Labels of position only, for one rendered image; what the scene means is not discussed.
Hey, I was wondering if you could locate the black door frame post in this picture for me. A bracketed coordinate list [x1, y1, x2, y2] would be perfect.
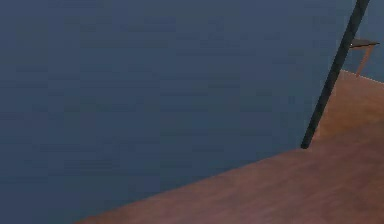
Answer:
[300, 0, 371, 150]

